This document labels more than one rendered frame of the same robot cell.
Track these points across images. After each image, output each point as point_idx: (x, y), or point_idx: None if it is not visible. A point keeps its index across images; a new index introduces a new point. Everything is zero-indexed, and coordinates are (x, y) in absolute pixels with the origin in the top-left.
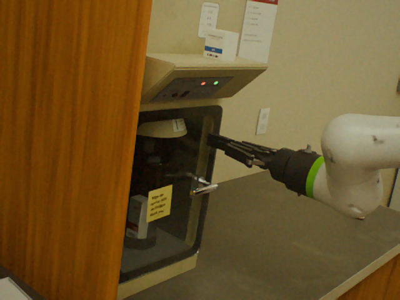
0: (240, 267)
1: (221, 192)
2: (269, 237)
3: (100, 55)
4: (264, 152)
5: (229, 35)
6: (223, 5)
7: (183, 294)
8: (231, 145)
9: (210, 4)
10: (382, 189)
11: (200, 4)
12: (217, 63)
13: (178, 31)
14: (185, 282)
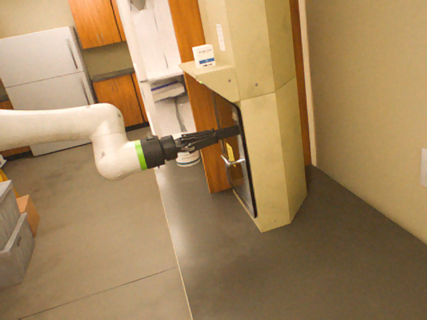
0: (252, 259)
1: None
2: (311, 309)
3: None
4: (181, 136)
5: (193, 50)
6: (222, 24)
7: (231, 220)
8: (205, 131)
9: (218, 25)
10: (95, 163)
11: (215, 26)
12: (185, 67)
13: (214, 45)
14: (244, 224)
